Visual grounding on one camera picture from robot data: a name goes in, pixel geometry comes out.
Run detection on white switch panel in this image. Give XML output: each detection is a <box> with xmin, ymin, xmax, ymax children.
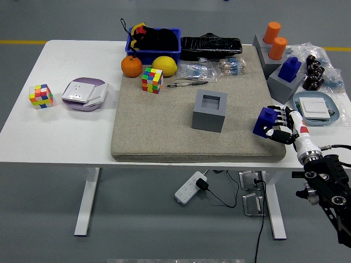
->
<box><xmin>83</xmin><ymin>83</ymin><xmax>108</xmax><ymax>108</ymax></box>
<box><xmin>298</xmin><ymin>97</ymin><xmax>331</xmax><ymax>120</ymax></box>

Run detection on blue plastic bin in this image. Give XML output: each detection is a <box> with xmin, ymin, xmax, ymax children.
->
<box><xmin>124</xmin><ymin>27</ymin><xmax>182</xmax><ymax>65</ymax></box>

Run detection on black power adapter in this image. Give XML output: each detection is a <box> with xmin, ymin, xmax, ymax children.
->
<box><xmin>195</xmin><ymin>178</ymin><xmax>210</xmax><ymax>192</ymax></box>

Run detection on light blue tray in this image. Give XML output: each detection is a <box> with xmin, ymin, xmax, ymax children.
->
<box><xmin>292</xmin><ymin>91</ymin><xmax>341</xmax><ymax>127</ymax></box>

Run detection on silver metal bracket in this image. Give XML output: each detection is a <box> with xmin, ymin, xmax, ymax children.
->
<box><xmin>239</xmin><ymin>170</ymin><xmax>265</xmax><ymax>191</ymax></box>
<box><xmin>242</xmin><ymin>192</ymin><xmax>266</xmax><ymax>217</ymax></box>

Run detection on purple tray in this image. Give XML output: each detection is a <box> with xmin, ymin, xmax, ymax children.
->
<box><xmin>62</xmin><ymin>77</ymin><xmax>108</xmax><ymax>112</ymax></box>

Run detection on black floor cable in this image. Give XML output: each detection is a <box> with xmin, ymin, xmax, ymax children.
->
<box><xmin>253</xmin><ymin>178</ymin><xmax>267</xmax><ymax>263</ymax></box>

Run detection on black silver pen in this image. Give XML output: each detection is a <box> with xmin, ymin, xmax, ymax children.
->
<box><xmin>175</xmin><ymin>79</ymin><xmax>209</xmax><ymax>86</ymax></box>
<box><xmin>167</xmin><ymin>82</ymin><xmax>205</xmax><ymax>89</ymax></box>

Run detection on pile of black capacitors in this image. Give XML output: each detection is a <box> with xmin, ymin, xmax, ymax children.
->
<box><xmin>302</xmin><ymin>54</ymin><xmax>326</xmax><ymax>91</ymax></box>

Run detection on white table leg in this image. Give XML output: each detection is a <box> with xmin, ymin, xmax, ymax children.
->
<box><xmin>261</xmin><ymin>169</ymin><xmax>287</xmax><ymax>241</ymax></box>
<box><xmin>73</xmin><ymin>167</ymin><xmax>101</xmax><ymax>237</ymax></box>

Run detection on orange cylinder seal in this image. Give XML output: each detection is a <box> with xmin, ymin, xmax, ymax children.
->
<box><xmin>263</xmin><ymin>21</ymin><xmax>281</xmax><ymax>44</ymax></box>
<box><xmin>268</xmin><ymin>37</ymin><xmax>288</xmax><ymax>60</ymax></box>

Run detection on clear bag of brown resistors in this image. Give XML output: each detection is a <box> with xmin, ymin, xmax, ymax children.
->
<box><xmin>218</xmin><ymin>57</ymin><xmax>247</xmax><ymax>76</ymax></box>

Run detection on black yellow red pouch with cord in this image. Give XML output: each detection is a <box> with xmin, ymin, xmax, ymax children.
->
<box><xmin>120</xmin><ymin>18</ymin><xmax>150</xmax><ymax>57</ymax></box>

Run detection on white power strip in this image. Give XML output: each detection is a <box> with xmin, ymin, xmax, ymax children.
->
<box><xmin>174</xmin><ymin>171</ymin><xmax>208</xmax><ymax>205</ymax></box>

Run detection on clear bags of small parts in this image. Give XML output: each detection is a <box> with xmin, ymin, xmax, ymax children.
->
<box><xmin>285</xmin><ymin>41</ymin><xmax>345</xmax><ymax>91</ymax></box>

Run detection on grey-brown mat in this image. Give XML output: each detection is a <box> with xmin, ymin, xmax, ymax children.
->
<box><xmin>111</xmin><ymin>45</ymin><xmax>286</xmax><ymax>163</ymax></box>

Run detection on grey seal holder block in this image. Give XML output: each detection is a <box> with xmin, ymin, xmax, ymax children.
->
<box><xmin>267</xmin><ymin>64</ymin><xmax>308</xmax><ymax>105</ymax></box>
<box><xmin>259</xmin><ymin>47</ymin><xmax>291</xmax><ymax>80</ymax></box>
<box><xmin>191</xmin><ymin>89</ymin><xmax>228</xmax><ymax>134</ymax></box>
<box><xmin>252</xmin><ymin>33</ymin><xmax>275</xmax><ymax>50</ymax></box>

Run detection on colourful puzzle cube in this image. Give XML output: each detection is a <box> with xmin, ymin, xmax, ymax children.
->
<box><xmin>141</xmin><ymin>67</ymin><xmax>164</xmax><ymax>95</ymax></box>
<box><xmin>29</xmin><ymin>83</ymin><xmax>54</xmax><ymax>110</ymax></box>

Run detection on clear bag of blue resistors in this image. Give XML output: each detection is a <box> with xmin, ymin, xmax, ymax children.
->
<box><xmin>177</xmin><ymin>60</ymin><xmax>218</xmax><ymax>82</ymax></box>

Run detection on black cloth pouch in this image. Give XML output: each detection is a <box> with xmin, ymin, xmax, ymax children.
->
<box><xmin>145</xmin><ymin>28</ymin><xmax>179</xmax><ymax>52</ymax></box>

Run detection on yellow lemon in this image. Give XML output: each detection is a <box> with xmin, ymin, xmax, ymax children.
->
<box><xmin>151</xmin><ymin>55</ymin><xmax>178</xmax><ymax>77</ymax></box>

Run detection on blue seal stamp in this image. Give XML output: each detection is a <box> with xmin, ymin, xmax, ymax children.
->
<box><xmin>252</xmin><ymin>107</ymin><xmax>279</xmax><ymax>139</ymax></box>
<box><xmin>278</xmin><ymin>56</ymin><xmax>302</xmax><ymax>82</ymax></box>

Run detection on black keyboard in plastic wrap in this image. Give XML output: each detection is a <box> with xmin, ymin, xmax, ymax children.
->
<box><xmin>180</xmin><ymin>32</ymin><xmax>244</xmax><ymax>61</ymax></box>

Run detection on white wall socket panel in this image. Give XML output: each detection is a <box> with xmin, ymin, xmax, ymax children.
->
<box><xmin>61</xmin><ymin>81</ymin><xmax>97</xmax><ymax>104</ymax></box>

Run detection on black adapter cable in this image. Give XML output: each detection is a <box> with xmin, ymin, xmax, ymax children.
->
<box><xmin>204</xmin><ymin>170</ymin><xmax>241</xmax><ymax>208</ymax></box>

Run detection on orange fruit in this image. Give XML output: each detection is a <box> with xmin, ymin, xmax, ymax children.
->
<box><xmin>121</xmin><ymin>55</ymin><xmax>143</xmax><ymax>78</ymax></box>

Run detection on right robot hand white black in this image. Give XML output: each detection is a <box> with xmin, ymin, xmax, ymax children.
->
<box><xmin>263</xmin><ymin>105</ymin><xmax>321</xmax><ymax>158</ymax></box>

